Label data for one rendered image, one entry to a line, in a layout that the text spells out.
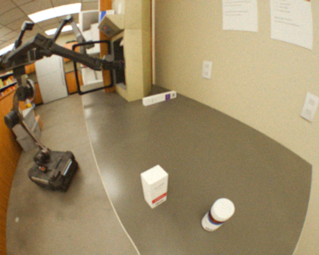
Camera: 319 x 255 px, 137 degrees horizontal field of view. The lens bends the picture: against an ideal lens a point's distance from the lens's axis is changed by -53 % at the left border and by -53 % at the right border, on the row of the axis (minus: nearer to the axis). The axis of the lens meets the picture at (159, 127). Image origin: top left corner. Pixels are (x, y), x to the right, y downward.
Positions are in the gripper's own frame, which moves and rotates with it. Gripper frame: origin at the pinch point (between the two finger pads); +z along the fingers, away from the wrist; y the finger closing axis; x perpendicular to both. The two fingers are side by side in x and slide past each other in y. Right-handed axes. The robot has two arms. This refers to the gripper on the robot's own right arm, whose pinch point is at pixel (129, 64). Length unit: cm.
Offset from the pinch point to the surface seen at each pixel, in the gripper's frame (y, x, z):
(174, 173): -77, 26, -20
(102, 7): 20, -53, -17
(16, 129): 143, 73, -178
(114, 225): -43, 120, -48
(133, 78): -16.0, 9.1, -4.2
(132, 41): -16.4, -14.8, -5.3
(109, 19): -16.0, -29.0, -19.2
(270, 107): -86, 10, 33
